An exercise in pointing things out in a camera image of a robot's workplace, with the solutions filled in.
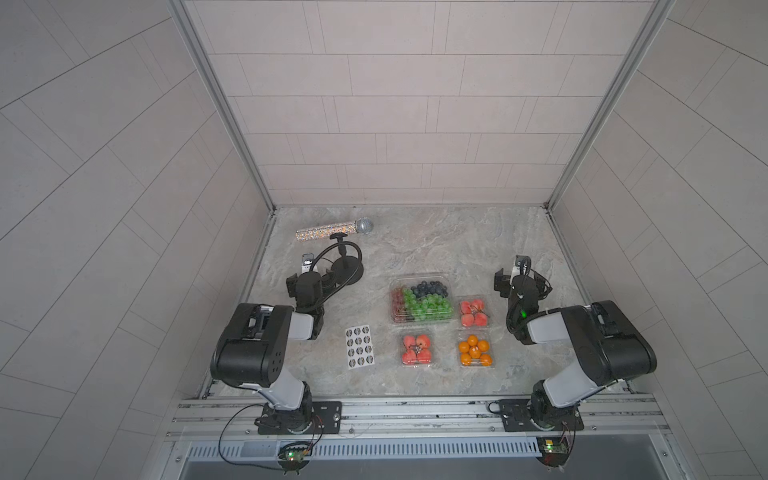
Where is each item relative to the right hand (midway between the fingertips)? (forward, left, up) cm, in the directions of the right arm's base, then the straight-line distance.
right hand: (516, 267), depth 94 cm
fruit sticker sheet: (-21, +50, -4) cm, 54 cm away
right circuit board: (-46, +5, -6) cm, 47 cm away
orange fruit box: (-24, +18, -2) cm, 30 cm away
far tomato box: (-13, +16, -2) cm, 21 cm away
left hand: (+4, +64, +1) cm, 64 cm away
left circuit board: (-44, +63, 0) cm, 77 cm away
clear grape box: (-9, +31, +1) cm, 33 cm away
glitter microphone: (+4, +47, +20) cm, 51 cm away
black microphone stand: (+10, +56, -9) cm, 57 cm away
